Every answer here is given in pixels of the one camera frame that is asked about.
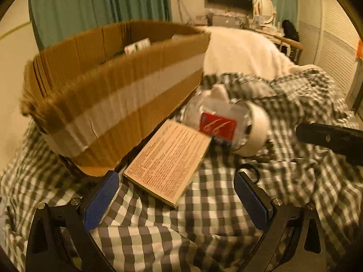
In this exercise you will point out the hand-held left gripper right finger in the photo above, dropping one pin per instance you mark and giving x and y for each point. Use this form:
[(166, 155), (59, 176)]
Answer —
[(252, 201)]

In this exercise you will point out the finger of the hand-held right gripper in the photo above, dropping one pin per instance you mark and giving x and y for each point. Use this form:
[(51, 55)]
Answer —
[(329, 140)]

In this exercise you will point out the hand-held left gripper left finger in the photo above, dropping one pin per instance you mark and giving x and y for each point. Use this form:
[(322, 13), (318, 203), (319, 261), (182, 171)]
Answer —
[(100, 201)]

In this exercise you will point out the tan and green carton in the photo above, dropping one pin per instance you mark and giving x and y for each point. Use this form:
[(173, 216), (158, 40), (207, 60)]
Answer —
[(170, 161)]

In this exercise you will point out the clear plastic jar red label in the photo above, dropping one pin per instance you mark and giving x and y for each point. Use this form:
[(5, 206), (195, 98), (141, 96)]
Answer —
[(227, 124)]

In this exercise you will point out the brown cardboard box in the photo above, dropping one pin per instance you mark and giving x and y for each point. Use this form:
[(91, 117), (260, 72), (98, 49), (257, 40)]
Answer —
[(113, 96)]

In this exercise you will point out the green and white medicine box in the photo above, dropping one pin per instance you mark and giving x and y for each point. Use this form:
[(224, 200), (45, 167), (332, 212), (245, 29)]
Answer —
[(137, 46)]

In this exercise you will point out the grey checkered bed sheet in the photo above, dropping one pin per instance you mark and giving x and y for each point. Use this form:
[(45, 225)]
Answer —
[(158, 238)]

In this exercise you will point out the orange tag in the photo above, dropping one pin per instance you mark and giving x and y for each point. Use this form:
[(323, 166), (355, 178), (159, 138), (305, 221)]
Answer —
[(360, 47)]

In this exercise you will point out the wooden chair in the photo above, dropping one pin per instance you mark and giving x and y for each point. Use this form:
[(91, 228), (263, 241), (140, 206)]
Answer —
[(293, 45)]

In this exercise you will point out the white louvered wardrobe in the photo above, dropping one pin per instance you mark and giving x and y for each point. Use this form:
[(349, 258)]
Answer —
[(331, 34)]

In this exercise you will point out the small white tissue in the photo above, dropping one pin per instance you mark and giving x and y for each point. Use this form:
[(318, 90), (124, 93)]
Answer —
[(219, 92)]

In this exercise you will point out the black bag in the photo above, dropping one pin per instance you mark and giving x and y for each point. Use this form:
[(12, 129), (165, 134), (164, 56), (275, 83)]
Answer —
[(290, 29)]

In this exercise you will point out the white fluffy blanket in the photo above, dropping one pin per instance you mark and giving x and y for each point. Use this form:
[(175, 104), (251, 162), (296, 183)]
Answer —
[(241, 53)]

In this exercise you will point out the white oval vanity mirror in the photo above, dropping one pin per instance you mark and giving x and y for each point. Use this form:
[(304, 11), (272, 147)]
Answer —
[(265, 8)]

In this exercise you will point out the narrow green curtain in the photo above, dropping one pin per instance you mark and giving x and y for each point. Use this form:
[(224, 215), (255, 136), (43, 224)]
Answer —
[(278, 0)]

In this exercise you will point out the cluttered dressing table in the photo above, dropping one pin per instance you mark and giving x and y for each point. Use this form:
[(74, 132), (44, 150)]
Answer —
[(227, 22)]

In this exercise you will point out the wide green curtain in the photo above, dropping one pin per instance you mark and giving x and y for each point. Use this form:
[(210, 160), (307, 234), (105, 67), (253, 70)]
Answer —
[(99, 2)]

